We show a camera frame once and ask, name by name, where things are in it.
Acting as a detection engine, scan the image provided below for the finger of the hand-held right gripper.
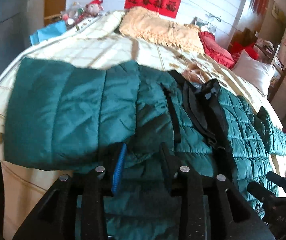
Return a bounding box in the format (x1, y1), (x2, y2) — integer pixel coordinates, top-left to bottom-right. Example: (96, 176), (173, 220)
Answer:
(267, 171), (286, 189)
(248, 181), (274, 204)

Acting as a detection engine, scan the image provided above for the red wall banner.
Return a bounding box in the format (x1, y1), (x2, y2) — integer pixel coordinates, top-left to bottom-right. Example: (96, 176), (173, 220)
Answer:
(124, 0), (182, 19)

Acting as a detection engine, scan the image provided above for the red heart-shaped pillow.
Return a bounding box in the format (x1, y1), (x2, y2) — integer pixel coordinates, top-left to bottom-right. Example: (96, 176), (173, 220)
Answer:
(198, 31), (236, 69)

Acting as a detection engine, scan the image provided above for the white pillow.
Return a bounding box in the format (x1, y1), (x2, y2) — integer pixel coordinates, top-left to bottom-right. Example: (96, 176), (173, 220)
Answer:
(232, 50), (276, 97)

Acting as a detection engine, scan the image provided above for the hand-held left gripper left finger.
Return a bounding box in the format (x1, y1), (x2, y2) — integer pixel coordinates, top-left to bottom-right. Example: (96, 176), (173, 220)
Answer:
(13, 144), (128, 240)

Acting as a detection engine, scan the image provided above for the dark wooden chair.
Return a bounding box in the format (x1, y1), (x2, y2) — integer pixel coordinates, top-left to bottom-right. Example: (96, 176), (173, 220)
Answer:
(267, 60), (286, 100)

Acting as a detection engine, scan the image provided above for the framed photo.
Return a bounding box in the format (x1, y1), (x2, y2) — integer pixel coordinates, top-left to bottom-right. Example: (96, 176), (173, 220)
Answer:
(194, 17), (217, 34)

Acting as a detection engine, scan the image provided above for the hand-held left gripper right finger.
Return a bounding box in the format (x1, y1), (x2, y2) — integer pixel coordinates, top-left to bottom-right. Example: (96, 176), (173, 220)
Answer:
(159, 142), (275, 240)

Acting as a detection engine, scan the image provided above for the grey wardrobe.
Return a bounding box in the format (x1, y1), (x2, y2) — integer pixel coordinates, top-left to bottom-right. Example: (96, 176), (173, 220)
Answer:
(0, 0), (46, 65)

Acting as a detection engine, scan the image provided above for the green puffer jacket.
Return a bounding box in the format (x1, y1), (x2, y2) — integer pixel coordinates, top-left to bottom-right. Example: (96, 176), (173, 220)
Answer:
(4, 56), (286, 240)

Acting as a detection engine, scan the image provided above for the bed with floral checked sheet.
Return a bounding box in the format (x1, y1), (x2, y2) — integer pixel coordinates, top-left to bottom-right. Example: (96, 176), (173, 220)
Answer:
(0, 10), (286, 240)

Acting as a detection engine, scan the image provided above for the cluttered bedside table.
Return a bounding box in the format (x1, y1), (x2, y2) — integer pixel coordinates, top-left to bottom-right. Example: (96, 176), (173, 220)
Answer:
(254, 37), (281, 64)

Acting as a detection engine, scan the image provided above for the red cloth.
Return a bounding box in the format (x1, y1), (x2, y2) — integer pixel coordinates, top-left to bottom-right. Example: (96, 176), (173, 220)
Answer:
(229, 41), (259, 60)

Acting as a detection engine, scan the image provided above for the pile of wrapped toys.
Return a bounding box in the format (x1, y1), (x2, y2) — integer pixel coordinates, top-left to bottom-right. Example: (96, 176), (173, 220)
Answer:
(60, 2), (88, 27)

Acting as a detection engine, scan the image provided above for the stuffed doll with red hat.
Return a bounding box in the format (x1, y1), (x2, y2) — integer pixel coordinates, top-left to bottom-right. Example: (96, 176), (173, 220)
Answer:
(84, 0), (104, 18)

